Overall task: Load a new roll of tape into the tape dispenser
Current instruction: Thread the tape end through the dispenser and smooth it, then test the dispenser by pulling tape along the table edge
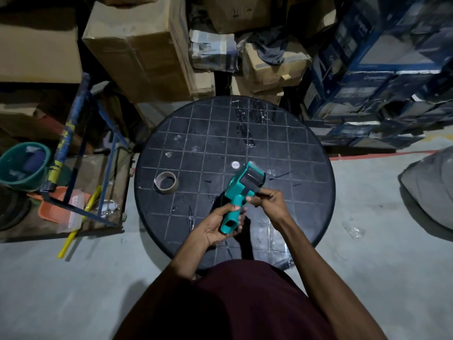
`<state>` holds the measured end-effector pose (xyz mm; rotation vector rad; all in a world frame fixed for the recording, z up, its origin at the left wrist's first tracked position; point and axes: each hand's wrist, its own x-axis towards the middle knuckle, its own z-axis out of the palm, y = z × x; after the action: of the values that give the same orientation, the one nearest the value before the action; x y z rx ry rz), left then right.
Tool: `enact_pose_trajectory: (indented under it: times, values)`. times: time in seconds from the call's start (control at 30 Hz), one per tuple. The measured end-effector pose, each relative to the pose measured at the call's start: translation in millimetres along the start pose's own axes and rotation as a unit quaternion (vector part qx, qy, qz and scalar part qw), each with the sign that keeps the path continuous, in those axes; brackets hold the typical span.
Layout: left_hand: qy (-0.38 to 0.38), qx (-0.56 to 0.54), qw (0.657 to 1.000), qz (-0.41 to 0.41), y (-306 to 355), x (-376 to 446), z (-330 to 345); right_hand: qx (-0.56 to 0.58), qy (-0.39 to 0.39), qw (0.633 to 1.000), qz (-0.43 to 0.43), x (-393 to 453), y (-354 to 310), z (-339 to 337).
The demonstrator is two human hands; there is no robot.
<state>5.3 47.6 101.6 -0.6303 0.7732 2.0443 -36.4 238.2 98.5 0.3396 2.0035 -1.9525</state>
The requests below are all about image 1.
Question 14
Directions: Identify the person's right hand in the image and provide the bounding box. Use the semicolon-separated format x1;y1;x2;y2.
246;187;293;230

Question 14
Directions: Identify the person's left hand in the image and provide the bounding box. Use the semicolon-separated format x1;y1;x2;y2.
203;203;247;247

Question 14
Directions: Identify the brown tape roll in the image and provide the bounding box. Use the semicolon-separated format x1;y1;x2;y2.
240;166;266;192

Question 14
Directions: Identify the teal tape dispenser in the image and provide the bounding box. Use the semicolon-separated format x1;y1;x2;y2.
219;161;266;235

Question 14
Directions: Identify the cardboard tape roll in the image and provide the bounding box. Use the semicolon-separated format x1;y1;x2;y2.
154;171;179;195

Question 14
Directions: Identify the person's right forearm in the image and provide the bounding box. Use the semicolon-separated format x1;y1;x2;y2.
279;222;386;340

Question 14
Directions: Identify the person's left forearm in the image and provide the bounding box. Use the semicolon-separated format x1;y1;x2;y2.
141;233;213;315

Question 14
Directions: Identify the person's maroon shirt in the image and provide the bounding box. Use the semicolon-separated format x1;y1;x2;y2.
187;260;337;340

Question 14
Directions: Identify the crumpled plastic scrap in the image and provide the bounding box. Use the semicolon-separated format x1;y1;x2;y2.
341;219;365;239

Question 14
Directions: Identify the crumpled clear plastic wrap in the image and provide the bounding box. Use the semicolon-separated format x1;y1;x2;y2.
99;200;119;218

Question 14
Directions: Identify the yellow stick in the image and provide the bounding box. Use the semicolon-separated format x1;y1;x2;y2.
58;186;103;259

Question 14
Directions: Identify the dark cloth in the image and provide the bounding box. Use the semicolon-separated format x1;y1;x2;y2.
253;26;289;65

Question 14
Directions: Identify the grey sack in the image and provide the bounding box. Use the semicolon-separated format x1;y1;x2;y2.
399;145;453;230

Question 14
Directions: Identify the grey taped package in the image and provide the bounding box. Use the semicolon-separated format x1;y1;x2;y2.
189;29;240;72

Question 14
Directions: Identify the orange plastic dustpan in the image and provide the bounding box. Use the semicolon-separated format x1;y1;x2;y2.
28;186;91;233

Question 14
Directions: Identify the blue metal trolley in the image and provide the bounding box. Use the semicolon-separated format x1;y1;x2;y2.
39;72;134;230

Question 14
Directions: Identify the stack of blue printed boxes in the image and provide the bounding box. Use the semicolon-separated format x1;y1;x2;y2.
304;0;453;149

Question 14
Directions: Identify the pile of brown cardboard boxes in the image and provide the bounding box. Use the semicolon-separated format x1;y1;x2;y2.
0;0;337;153

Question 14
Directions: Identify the dark blue container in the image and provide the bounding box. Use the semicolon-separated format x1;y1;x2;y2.
23;149;47;174

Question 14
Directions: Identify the black round tub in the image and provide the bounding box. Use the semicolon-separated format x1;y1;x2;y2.
0;187;31;230

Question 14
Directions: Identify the green plastic bucket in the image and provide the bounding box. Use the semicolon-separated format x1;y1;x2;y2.
0;142;52;192

